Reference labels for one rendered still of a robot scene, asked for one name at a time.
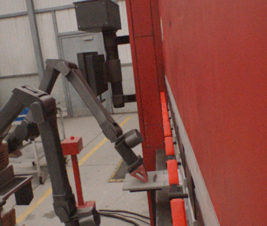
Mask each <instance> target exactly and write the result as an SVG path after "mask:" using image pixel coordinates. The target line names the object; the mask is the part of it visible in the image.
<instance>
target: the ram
mask: <svg viewBox="0 0 267 226"><path fill-rule="evenodd" d="M158 8H159V18H160V20H162V23H161V22H160V24H161V25H162V27H160V29H162V30H163V32H161V34H162V35H163V37H161V39H162V49H163V59H164V70H165V75H166V78H167V81H168V84H169V87H170V90H171V93H172V95H173V98H174V101H175V104H176V107H177V110H178V113H179V115H180V118H181V121H182V124H183V127H184V131H185V133H186V135H187V138H188V141H189V144H190V147H191V150H192V152H193V155H194V158H195V161H196V164H197V167H198V170H199V172H200V175H201V178H202V181H203V184H204V187H205V189H206V192H207V195H208V198H209V201H210V204H211V206H212V209H213V212H214V216H215V219H216V220H217V223H218V226H267V0H158ZM161 17H162V18H161ZM166 84H167V83H166ZM166 86H167V85H166ZM167 89H168V86H167ZM168 93H169V89H168ZM169 96H170V93H169ZM170 100H171V102H172V98H171V96H170ZM172 106H173V110H174V113H175V118H176V121H177V125H178V128H179V131H180V135H181V138H182V142H183V145H184V150H185V152H186V156H187V159H188V163H189V167H190V171H191V174H192V176H193V180H194V184H195V188H196V191H197V196H198V198H199V201H200V205H201V209H202V213H203V215H204V219H205V222H206V226H211V225H210V222H209V219H208V216H207V212H206V208H205V205H204V203H203V200H202V196H201V193H200V189H199V186H198V184H197V180H196V177H195V173H194V170H193V166H192V164H191V161H190V158H189V154H188V150H187V147H186V145H185V142H184V138H183V135H182V131H181V128H180V125H179V121H178V119H177V116H176V112H175V108H174V105H173V102H172Z"/></svg>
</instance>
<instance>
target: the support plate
mask: <svg viewBox="0 0 267 226"><path fill-rule="evenodd" d="M156 172H157V174H164V173H165V174H168V171H167V170H165V171H164V172H163V171H156ZM154 173H155V171H152V172H147V174H148V176H147V181H146V182H143V181H141V180H139V179H137V178H135V177H133V176H131V175H130V174H126V177H125V180H124V183H123V191H130V190H143V189H155V188H167V187H171V186H169V182H165V186H164V182H153V176H154ZM136 175H138V176H140V177H141V178H143V179H144V176H142V175H140V174H138V173H136ZM178 187H182V182H179V186H178Z"/></svg>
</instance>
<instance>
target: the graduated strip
mask: <svg viewBox="0 0 267 226"><path fill-rule="evenodd" d="M165 79H166V82H167V86H168V89H169V93H170V96H171V98H172V102H173V105H174V108H175V112H176V116H177V119H178V121H179V125H180V128H181V131H182V135H183V138H184V142H185V145H186V147H187V150H188V154H189V158H190V161H191V164H192V166H193V170H194V173H195V177H196V180H197V184H198V186H199V189H200V193H201V196H202V200H203V203H204V205H205V208H206V212H207V216H208V219H209V222H210V225H211V226H218V223H217V220H216V219H215V216H214V212H213V209H212V206H211V204H210V201H209V198H208V195H207V192H206V189H205V187H204V184H203V181H202V178H201V175H200V172H199V170H198V167H197V164H196V161H195V158H194V155H193V152H192V150H191V147H190V144H189V141H188V138H187V135H186V133H185V131H184V127H183V124H182V121H181V118H180V115H179V113H178V110H177V107H176V104H175V101H174V98H173V95H172V93H171V90H170V87H169V84H168V81H167V78H166V75H165Z"/></svg>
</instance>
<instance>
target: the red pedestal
mask: <svg viewBox="0 0 267 226"><path fill-rule="evenodd" d="M61 147H62V151H63V155H64V156H66V155H70V156H71V162H72V168H73V172H74V180H75V186H76V193H77V199H78V201H77V202H76V207H77V209H79V208H87V207H94V208H96V204H95V201H84V199H83V190H82V184H81V178H80V174H79V165H78V159H77V154H79V153H80V152H81V151H82V149H83V140H82V136H80V137H74V136H71V137H69V138H66V139H65V140H64V141H63V142H62V143H61Z"/></svg>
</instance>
